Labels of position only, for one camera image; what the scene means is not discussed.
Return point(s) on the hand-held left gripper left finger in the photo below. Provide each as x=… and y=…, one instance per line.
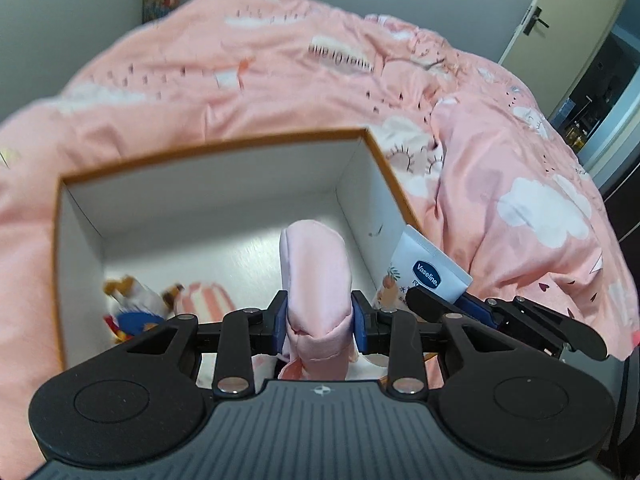
x=280, y=325

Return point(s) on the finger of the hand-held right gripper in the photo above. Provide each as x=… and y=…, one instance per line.
x=427, y=305
x=477, y=310

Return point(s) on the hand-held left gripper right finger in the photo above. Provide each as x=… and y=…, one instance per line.
x=361, y=325

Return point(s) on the white lotion tube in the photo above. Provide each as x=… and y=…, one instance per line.
x=425, y=260

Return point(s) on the pink fabric pouch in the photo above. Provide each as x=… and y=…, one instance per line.
x=315, y=280

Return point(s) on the orange-edged white cardboard box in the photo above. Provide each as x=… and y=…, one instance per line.
x=225, y=195

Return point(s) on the pink striped cloth item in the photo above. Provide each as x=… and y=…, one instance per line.
x=207, y=302

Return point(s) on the dark cabinet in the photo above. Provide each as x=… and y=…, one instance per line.
x=625, y=260

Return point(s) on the duck plush toy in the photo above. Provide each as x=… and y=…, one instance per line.
x=135, y=305

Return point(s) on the pink printed blanket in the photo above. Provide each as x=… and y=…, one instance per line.
x=250, y=85

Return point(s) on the cream door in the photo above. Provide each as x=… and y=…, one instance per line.
x=560, y=20

